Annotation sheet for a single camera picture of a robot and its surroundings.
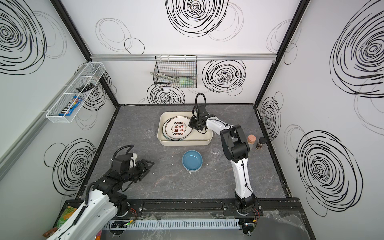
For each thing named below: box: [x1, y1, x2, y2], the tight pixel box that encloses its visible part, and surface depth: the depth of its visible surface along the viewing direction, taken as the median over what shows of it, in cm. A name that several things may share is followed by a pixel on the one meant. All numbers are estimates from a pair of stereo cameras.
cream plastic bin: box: [157, 111, 214, 146], surface depth 101 cm
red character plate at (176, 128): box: [162, 115, 193, 141], surface depth 104 cm
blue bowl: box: [182, 149, 203, 173], surface depth 85 cm
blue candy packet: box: [58, 96, 83, 116], surface depth 72 cm
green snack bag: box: [42, 205, 77, 238], surface depth 71 cm
